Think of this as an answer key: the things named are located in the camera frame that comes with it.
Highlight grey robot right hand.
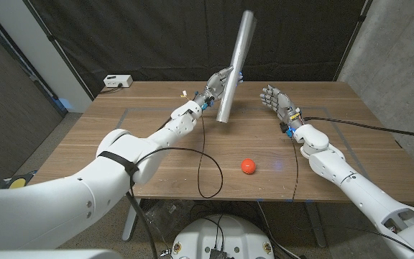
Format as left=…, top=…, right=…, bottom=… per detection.
left=259, top=85, right=303, bottom=130

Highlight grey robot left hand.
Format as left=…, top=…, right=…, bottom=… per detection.
left=192, top=65, right=244, bottom=107

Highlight silver foil roll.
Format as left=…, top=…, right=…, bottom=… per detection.
left=215, top=9, right=257, bottom=124

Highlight orange ball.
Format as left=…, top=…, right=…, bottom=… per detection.
left=241, top=158, right=257, bottom=176

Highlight black backdrop curtain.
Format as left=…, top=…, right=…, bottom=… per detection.
left=27, top=0, right=369, bottom=98

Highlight white power strip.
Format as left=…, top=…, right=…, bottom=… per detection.
left=103, top=74, right=134, bottom=88

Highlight black backdrop stand pole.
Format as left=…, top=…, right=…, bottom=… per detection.
left=22, top=0, right=95, bottom=101
left=332, top=0, right=374, bottom=83

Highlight grey table leg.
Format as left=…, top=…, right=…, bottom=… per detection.
left=121, top=198, right=142, bottom=241
left=303, top=201, right=328, bottom=249

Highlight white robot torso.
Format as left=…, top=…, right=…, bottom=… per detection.
left=170, top=214, right=275, bottom=259

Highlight clear plastic bag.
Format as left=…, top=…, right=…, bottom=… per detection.
left=144, top=199, right=193, bottom=235

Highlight black finned torso module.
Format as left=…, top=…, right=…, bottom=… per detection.
left=209, top=247, right=229, bottom=259

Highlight thin black left wrist cable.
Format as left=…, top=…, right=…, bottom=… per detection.
left=133, top=106, right=224, bottom=199

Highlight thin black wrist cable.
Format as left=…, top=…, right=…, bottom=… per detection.
left=133, top=106, right=224, bottom=199
left=290, top=138, right=300, bottom=201

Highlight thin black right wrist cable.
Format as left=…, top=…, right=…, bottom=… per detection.
left=290, top=138, right=300, bottom=201

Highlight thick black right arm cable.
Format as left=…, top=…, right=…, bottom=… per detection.
left=302, top=117, right=414, bottom=144

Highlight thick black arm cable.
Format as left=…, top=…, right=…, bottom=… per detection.
left=302, top=117, right=414, bottom=144
left=126, top=107, right=193, bottom=259

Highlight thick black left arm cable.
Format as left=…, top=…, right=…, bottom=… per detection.
left=126, top=107, right=193, bottom=259

